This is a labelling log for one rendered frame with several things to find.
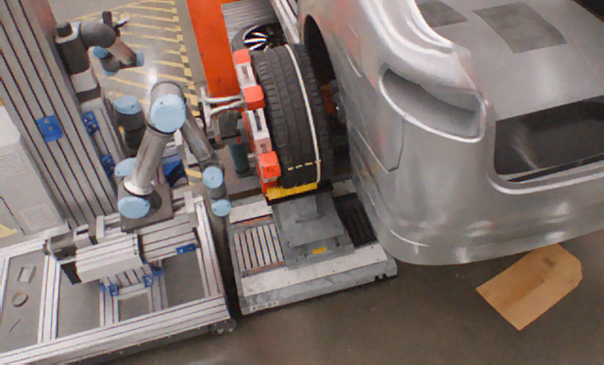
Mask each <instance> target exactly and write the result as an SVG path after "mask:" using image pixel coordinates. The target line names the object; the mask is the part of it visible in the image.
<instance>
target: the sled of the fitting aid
mask: <svg viewBox="0 0 604 365"><path fill-rule="evenodd" d="M328 193H329V197H330V199H331V202H333V204H334V207H335V208H336V211H337V213H338V217H339V219H340V222H341V224H342V227H343V229H344V233H343V234H341V235H337V236H332V237H328V238H326V239H325V240H321V241H315V242H310V243H306V244H302V245H298V246H295V247H290V248H288V245H287V242H286V238H285V235H284V231H283V227H282V224H281V220H280V218H279V213H278V210H277V205H272V206H270V207H271V210H273V214H274V219H275V222H276V226H277V233H278V235H279V240H280V244H281V248H282V251H283V255H284V258H285V262H286V265H287V270H288V271H290V270H294V269H298V268H302V267H306V265H310V264H312V263H317V262H321V261H325V260H329V259H333V258H335V257H343V256H347V255H351V254H354V250H353V243H352V240H351V238H350V236H349V233H348V231H347V228H346V226H345V223H344V220H343V217H342V214H341V211H340V210H339V207H338V205H337V202H336V200H335V198H334V195H333V192H331V191H328Z"/></svg>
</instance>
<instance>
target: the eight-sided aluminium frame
mask: <svg viewBox="0 0 604 365"><path fill-rule="evenodd" d="M236 71H237V74H238V75H237V77H238V79H240V82H241V88H242V92H243V89H245V88H250V86H255V85H257V82H256V81H255V78H254V76H253V73H252V68H251V64H250V63H249V62H247V63H242V64H238V65H236ZM244 74H245V75H244ZM248 77H249V78H250V81H251V83H249V84H246V82H244V78H248ZM246 111H247V113H248V117H250V118H249V121H251V124H252V128H253V136H254V140H253V142H254V146H255V147H254V148H255V153H256V158H257V160H258V163H259V166H260V162H259V155H263V153H267V152H271V146H270V139H269V133H268V129H267V128H266V124H265V121H264V117H263V111H262V108H258V112H259V116H260V123H261V127H262V129H261V130H257V126H256V122H255V118H254V114H253V110H247V108H244V112H246ZM261 144H262V146H260V145H261ZM260 172H261V174H260V175H261V180H262V183H263V184H264V183H268V182H273V181H277V177H273V178H268V179H264V178H263V176H262V170H261V167H260Z"/></svg>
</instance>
